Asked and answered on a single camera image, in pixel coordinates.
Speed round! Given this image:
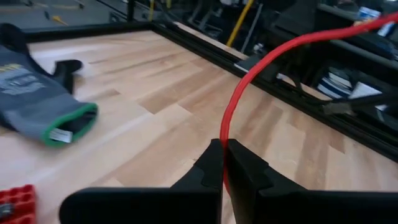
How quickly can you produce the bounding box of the thick yellow extension cable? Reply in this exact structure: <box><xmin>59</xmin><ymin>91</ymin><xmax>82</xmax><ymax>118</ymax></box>
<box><xmin>226</xmin><ymin>0</ymin><xmax>255</xmax><ymax>47</ymax></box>

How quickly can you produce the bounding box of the grey and black work glove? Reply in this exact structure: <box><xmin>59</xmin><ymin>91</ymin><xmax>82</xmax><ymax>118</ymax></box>
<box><xmin>0</xmin><ymin>23</ymin><xmax>99</xmax><ymax>149</ymax></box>

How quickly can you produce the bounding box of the black aluminium extrusion frame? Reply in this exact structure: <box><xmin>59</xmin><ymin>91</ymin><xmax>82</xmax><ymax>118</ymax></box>
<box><xmin>23</xmin><ymin>20</ymin><xmax>398</xmax><ymax>162</ymax></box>

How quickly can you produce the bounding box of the black diagonal brace bar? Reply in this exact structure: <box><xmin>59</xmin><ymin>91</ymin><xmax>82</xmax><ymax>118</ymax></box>
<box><xmin>322</xmin><ymin>92</ymin><xmax>398</xmax><ymax>116</ymax></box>

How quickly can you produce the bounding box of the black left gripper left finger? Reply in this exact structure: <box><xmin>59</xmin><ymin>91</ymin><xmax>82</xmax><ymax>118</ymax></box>
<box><xmin>58</xmin><ymin>138</ymin><xmax>224</xmax><ymax>224</ymax></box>

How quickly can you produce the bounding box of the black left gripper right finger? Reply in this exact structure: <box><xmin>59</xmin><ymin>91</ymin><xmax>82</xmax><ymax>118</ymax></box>
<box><xmin>224</xmin><ymin>138</ymin><xmax>398</xmax><ymax>224</ymax></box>

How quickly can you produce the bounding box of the red terminal block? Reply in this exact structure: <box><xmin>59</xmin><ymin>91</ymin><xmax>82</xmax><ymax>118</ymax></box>
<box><xmin>0</xmin><ymin>184</ymin><xmax>37</xmax><ymax>224</ymax></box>

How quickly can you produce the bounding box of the yellow cable with black joint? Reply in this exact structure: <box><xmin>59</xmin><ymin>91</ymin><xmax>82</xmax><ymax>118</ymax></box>
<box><xmin>43</xmin><ymin>11</ymin><xmax>70</xmax><ymax>26</ymax></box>

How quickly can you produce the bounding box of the thick red wire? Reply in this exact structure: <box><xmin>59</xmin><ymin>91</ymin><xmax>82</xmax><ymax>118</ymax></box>
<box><xmin>219</xmin><ymin>12</ymin><xmax>398</xmax><ymax>194</ymax></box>

